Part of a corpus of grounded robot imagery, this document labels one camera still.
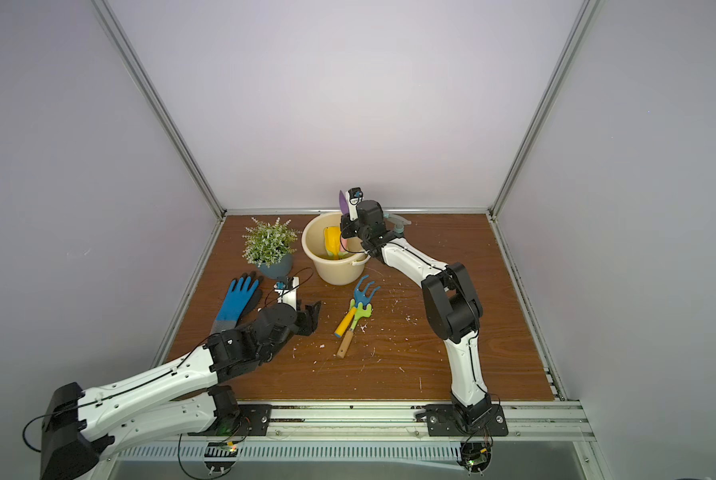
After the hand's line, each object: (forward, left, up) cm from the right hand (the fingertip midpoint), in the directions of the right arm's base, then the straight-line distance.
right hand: (344, 208), depth 92 cm
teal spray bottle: (-5, -17, -1) cm, 18 cm away
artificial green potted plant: (-12, +22, -5) cm, 26 cm away
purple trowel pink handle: (-3, 0, +2) cm, 4 cm away
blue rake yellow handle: (-21, -5, -19) cm, 28 cm away
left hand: (-31, +5, -4) cm, 31 cm away
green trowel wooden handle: (-7, +1, -16) cm, 17 cm away
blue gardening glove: (-21, +34, -19) cm, 44 cm away
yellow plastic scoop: (-3, +5, -12) cm, 14 cm away
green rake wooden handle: (-26, -6, -20) cm, 33 cm away
